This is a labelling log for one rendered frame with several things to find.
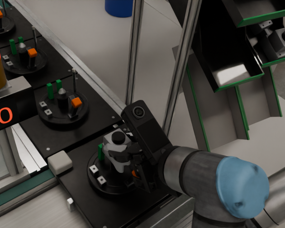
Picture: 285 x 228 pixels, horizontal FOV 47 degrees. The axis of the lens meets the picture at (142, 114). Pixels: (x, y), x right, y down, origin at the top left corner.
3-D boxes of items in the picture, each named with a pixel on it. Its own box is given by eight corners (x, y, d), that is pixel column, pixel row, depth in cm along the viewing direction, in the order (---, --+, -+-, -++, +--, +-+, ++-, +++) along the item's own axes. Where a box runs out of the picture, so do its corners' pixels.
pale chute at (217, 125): (238, 138, 89) (249, 139, 85) (199, 154, 84) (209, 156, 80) (213, 37, 86) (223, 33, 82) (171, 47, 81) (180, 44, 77)
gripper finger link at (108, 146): (102, 173, 71) (131, 178, 64) (92, 149, 69) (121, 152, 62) (111, 165, 73) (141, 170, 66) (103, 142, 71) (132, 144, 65)
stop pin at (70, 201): (75, 210, 77) (74, 201, 74) (70, 212, 76) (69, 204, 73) (72, 205, 77) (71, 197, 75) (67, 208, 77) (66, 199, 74)
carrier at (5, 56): (78, 77, 106) (76, 44, 97) (5, 105, 94) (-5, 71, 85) (43, 40, 118) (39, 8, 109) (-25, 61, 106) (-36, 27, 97)
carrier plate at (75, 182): (183, 187, 81) (184, 182, 80) (102, 244, 69) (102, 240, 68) (125, 126, 93) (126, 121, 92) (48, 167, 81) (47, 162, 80)
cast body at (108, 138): (133, 160, 74) (135, 141, 69) (117, 170, 72) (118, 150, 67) (112, 137, 78) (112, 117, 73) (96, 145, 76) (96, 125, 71)
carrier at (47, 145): (122, 123, 94) (125, 91, 85) (45, 163, 82) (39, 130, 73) (78, 77, 106) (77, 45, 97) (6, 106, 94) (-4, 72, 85)
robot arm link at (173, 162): (173, 163, 49) (209, 140, 53) (154, 158, 53) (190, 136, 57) (185, 206, 51) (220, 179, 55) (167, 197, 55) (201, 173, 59)
